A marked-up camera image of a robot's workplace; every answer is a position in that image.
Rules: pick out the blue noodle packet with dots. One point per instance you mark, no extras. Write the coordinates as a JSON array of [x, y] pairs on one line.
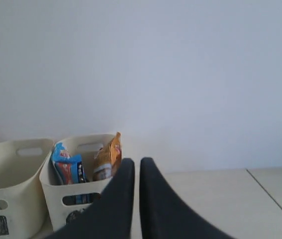
[[70, 171]]

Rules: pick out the orange noodle packet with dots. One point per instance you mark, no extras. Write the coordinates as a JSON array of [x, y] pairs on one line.
[[108, 159]]

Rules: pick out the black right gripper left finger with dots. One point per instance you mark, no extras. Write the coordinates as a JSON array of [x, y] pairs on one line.
[[110, 217]]

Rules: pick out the cream bin circle mark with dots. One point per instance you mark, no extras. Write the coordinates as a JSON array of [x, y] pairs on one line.
[[87, 146]]

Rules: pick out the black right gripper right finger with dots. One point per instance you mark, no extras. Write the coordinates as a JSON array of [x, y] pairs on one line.
[[164, 215]]

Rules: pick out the cream bin square mark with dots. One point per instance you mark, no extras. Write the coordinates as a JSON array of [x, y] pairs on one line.
[[24, 209]]

